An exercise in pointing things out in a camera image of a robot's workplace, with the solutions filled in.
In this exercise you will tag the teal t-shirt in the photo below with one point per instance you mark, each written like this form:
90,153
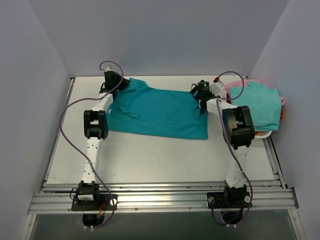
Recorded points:
144,110

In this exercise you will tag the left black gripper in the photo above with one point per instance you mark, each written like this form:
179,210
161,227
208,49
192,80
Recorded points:
121,82

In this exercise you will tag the red t-shirt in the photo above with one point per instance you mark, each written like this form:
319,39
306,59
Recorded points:
228,96

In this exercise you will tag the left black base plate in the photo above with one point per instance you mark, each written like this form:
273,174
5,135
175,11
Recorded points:
107,202

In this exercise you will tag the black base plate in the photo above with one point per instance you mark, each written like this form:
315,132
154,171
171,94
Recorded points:
107,202
224,200

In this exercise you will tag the white laundry basket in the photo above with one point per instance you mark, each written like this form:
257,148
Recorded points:
262,133

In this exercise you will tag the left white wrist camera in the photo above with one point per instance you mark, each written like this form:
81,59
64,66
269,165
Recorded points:
108,68

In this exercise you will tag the aluminium rail frame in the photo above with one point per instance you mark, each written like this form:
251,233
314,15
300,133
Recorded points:
154,174

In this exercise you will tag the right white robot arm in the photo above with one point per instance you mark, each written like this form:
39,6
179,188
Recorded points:
237,131

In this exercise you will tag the light turquoise t-shirt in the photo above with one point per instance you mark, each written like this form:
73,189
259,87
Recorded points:
275,94

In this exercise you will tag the pink t-shirt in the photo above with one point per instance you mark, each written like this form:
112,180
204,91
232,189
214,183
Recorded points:
238,84

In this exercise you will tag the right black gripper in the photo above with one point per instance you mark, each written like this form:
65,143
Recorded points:
195,90

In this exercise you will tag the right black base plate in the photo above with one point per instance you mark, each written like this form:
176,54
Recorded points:
224,200

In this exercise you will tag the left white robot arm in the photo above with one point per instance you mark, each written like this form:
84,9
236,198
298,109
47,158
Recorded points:
96,130

